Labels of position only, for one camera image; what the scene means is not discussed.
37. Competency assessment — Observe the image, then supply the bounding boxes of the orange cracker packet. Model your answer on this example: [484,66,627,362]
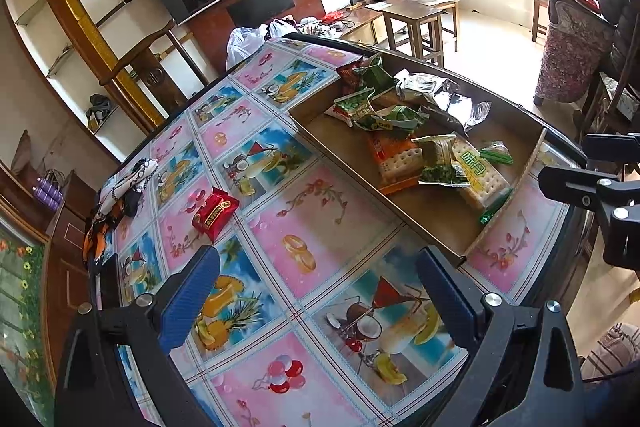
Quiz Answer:
[367,132,426,188]

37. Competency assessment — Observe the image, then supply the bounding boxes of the striped beige cloth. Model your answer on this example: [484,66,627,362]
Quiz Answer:
[580,322,640,383]

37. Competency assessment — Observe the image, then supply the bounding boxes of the floral upholstered chair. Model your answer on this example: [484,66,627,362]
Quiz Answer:
[534,0,617,108]

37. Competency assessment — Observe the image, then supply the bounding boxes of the low wooden table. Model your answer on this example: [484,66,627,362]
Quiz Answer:
[300,4,386,42]

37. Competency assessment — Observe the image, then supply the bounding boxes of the dark red snack packet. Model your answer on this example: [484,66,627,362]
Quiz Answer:
[336,62,371,95]

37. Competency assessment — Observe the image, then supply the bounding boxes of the black jacket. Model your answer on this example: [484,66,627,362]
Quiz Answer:
[597,0,640,75]

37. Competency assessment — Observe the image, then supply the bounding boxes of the gold pillar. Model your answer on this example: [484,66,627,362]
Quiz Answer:
[40,0,166,132]

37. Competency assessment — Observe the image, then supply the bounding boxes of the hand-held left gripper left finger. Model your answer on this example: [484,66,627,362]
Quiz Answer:
[52,246,221,427]

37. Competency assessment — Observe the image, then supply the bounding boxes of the person's dark blue clothing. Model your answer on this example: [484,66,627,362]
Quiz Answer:
[575,372,640,427]

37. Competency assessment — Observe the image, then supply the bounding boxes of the small white plastic bag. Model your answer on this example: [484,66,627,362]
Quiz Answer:
[267,19,298,40]

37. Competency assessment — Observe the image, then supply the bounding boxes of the patterned scarf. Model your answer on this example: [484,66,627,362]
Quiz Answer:
[84,158,162,264]

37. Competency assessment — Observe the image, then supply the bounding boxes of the large green pea packet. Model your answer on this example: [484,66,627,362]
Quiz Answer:
[357,104,431,138]

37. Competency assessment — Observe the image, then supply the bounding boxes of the black wall panel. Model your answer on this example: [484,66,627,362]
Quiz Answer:
[226,0,296,30]

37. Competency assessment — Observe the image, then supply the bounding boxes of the wooden cabinet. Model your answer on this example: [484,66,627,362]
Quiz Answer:
[0,167,121,388]

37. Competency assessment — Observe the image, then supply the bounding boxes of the small wooden stool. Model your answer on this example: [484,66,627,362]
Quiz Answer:
[531,0,553,45]

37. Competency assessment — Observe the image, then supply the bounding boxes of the black phone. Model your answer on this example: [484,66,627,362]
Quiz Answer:
[97,252,122,310]

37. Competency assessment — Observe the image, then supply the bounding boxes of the wooden chair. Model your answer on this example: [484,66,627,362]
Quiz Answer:
[99,19,211,120]

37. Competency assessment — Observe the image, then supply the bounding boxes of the grey cloth bundle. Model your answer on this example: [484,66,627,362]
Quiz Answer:
[85,94,113,128]

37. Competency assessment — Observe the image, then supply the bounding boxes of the brown cloth bag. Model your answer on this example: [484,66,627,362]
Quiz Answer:
[10,129,33,175]

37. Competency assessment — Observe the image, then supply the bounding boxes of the dark green snack packet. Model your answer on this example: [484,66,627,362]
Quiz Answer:
[417,162,471,186]

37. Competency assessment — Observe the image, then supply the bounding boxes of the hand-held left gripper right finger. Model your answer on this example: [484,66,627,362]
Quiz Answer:
[417,246,586,427]

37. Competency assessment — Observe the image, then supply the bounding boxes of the cardboard box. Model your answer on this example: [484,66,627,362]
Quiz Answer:
[289,47,548,268]

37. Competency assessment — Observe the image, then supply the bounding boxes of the white wall shelf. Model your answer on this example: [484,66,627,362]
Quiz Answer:
[2,0,201,162]

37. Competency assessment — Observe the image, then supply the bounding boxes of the flower wall poster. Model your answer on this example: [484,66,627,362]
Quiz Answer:
[0,222,56,423]

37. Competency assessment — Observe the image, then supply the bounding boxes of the silver foil packet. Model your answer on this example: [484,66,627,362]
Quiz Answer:
[435,89,493,130]

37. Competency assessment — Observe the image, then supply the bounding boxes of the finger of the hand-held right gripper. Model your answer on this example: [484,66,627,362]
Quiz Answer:
[584,134,640,162]
[539,164,640,223]

